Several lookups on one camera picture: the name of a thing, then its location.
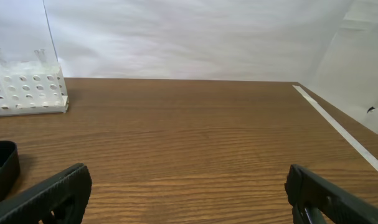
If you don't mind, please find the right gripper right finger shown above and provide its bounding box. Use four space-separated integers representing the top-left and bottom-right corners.
284 164 378 224

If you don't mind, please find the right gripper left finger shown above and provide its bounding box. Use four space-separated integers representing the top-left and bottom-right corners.
0 162 93 224

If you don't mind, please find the black tray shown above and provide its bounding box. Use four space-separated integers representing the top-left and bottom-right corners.
0 140 21 207

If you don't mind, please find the white test tube rack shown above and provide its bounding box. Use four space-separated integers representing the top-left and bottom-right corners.
0 60 70 118

